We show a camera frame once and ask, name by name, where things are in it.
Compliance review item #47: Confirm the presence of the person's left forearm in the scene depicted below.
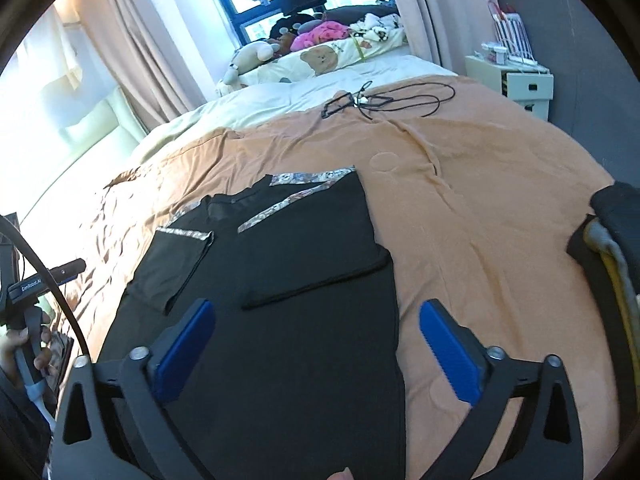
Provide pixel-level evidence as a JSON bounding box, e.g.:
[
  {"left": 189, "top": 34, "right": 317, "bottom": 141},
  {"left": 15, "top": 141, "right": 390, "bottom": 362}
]
[{"left": 0, "top": 370, "right": 53, "bottom": 480}]

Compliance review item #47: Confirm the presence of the black framed window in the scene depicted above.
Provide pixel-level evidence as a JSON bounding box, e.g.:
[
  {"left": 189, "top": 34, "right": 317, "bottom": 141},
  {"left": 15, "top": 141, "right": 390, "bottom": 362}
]
[{"left": 200, "top": 0, "right": 396, "bottom": 43}]

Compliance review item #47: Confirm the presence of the dark brown plush toy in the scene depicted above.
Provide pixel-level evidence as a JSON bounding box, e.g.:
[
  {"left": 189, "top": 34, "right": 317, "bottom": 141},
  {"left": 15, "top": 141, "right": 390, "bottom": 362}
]
[{"left": 270, "top": 10, "right": 326, "bottom": 41}]

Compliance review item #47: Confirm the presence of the stack of folded clothes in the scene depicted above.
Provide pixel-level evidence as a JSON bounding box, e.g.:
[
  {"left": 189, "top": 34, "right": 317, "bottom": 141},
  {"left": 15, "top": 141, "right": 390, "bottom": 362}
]
[{"left": 565, "top": 181, "right": 640, "bottom": 361}]

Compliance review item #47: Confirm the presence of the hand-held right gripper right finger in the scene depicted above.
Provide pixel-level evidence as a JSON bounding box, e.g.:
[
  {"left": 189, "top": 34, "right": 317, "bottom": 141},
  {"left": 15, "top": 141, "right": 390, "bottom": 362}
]
[{"left": 419, "top": 299, "right": 585, "bottom": 480}]

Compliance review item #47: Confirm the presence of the orange-brown blanket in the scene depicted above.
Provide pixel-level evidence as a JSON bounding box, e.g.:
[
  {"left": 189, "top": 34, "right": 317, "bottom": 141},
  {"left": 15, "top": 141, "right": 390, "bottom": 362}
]
[{"left": 80, "top": 72, "right": 631, "bottom": 480}]

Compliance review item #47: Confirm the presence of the dark grey pillow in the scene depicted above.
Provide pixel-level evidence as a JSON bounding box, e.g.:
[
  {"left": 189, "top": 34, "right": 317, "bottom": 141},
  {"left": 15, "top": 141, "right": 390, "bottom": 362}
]
[{"left": 325, "top": 4, "right": 398, "bottom": 23}]

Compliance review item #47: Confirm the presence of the pink curtain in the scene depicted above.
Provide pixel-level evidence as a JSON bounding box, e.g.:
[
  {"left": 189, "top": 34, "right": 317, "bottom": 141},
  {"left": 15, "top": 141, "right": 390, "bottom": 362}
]
[
  {"left": 75, "top": 0, "right": 251, "bottom": 131},
  {"left": 377, "top": 0, "right": 493, "bottom": 76}
]

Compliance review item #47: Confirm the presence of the thin black cable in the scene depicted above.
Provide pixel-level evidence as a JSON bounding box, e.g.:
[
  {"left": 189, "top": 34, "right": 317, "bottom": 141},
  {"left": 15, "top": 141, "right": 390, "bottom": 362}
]
[{"left": 321, "top": 80, "right": 457, "bottom": 122}]

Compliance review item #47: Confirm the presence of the cream padded headboard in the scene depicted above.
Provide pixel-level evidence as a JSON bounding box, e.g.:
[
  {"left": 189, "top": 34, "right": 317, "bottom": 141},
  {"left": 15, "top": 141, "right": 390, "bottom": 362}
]
[{"left": 0, "top": 85, "right": 151, "bottom": 241}]

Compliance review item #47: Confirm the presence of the bear-print pillow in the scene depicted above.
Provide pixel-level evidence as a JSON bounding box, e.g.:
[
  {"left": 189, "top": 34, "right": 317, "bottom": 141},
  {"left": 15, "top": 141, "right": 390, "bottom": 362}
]
[{"left": 235, "top": 25, "right": 408, "bottom": 88}]

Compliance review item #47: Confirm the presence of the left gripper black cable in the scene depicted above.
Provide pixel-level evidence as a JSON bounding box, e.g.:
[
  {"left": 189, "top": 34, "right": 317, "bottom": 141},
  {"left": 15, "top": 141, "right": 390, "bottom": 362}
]
[{"left": 0, "top": 217, "right": 92, "bottom": 361}]

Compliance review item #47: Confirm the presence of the pink plush toy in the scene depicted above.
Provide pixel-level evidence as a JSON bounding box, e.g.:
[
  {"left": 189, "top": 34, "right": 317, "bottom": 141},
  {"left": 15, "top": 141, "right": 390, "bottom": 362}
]
[{"left": 291, "top": 20, "right": 351, "bottom": 51}]

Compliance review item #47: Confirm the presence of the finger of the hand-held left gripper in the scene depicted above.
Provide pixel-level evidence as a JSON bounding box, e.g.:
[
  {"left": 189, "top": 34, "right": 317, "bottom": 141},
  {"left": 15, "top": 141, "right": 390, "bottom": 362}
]
[{"left": 44, "top": 258, "right": 87, "bottom": 288}]

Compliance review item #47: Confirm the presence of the white wire rack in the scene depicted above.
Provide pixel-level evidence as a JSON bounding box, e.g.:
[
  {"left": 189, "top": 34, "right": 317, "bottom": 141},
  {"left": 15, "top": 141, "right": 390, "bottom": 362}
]
[{"left": 487, "top": 0, "right": 541, "bottom": 68}]

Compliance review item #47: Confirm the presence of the person's left hand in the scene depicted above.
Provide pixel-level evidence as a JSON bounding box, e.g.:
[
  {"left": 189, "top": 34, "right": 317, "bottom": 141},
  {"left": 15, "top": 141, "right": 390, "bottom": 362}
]
[{"left": 0, "top": 310, "right": 57, "bottom": 396}]

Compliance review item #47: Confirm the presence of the black and white cloth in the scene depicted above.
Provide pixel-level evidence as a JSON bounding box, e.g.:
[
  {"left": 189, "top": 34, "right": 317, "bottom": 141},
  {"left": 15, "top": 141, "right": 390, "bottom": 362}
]
[{"left": 349, "top": 12, "right": 403, "bottom": 43}]

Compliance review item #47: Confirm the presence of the white nightstand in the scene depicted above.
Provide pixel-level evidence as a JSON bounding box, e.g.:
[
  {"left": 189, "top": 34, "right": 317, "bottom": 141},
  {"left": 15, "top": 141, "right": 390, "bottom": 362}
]
[{"left": 465, "top": 54, "right": 555, "bottom": 122}]

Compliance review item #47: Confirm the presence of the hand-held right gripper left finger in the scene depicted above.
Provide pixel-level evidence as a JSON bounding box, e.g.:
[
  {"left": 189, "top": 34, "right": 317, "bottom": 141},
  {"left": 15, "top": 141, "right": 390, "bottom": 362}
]
[{"left": 52, "top": 298, "right": 217, "bottom": 480}]

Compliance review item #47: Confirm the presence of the cream duvet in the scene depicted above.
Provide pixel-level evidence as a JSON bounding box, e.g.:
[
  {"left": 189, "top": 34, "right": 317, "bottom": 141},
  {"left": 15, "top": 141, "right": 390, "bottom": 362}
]
[{"left": 132, "top": 55, "right": 458, "bottom": 171}]

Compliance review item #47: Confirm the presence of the black t-shirt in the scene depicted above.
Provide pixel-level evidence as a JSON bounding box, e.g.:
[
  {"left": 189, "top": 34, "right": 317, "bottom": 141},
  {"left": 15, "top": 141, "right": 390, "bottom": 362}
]
[{"left": 97, "top": 165, "right": 407, "bottom": 480}]

